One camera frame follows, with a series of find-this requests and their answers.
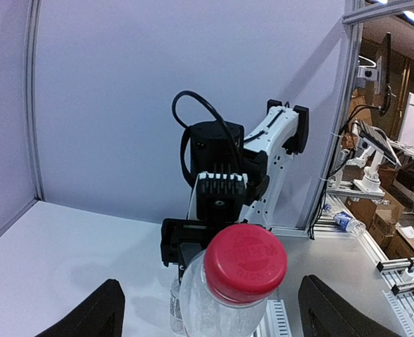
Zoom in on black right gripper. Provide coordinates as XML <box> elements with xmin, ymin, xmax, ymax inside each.
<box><xmin>160</xmin><ymin>218</ymin><xmax>228</xmax><ymax>277</ymax></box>

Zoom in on clear bottle green blue label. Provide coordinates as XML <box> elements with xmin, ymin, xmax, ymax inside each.
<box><xmin>169</xmin><ymin>276</ymin><xmax>185</xmax><ymax>336</ymax></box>

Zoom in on background monitor on stand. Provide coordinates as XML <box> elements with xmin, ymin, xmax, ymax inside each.
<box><xmin>373</xmin><ymin>32</ymin><xmax>392</xmax><ymax>117</ymax></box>

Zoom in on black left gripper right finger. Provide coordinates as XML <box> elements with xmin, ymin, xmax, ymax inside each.
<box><xmin>298</xmin><ymin>275</ymin><xmax>398</xmax><ymax>337</ymax></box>

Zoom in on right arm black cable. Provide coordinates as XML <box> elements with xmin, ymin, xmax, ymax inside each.
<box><xmin>172</xmin><ymin>90</ymin><xmax>243</xmax><ymax>183</ymax></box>

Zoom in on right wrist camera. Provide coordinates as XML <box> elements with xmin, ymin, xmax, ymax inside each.
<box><xmin>187</xmin><ymin>171</ymin><xmax>248</xmax><ymax>225</ymax></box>

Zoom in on red bottle cap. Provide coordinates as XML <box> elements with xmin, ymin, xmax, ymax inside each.
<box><xmin>203</xmin><ymin>223</ymin><xmax>288</xmax><ymax>304</ymax></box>

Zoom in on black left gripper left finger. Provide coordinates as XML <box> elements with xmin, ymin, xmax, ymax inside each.
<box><xmin>39</xmin><ymin>279</ymin><xmax>125</xmax><ymax>337</ymax></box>

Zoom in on clear bottle red label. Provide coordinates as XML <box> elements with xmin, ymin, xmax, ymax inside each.
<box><xmin>179</xmin><ymin>251</ymin><xmax>268</xmax><ymax>337</ymax></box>

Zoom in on background plastic water bottle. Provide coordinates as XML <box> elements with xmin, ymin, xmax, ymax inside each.
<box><xmin>323</xmin><ymin>204</ymin><xmax>366</xmax><ymax>237</ymax></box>

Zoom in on cardboard boxes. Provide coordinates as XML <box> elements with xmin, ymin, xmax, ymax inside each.
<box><xmin>345</xmin><ymin>192</ymin><xmax>414</xmax><ymax>259</ymax></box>

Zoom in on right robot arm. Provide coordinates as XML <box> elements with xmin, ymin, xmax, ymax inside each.
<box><xmin>160</xmin><ymin>100</ymin><xmax>309</xmax><ymax>275</ymax></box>

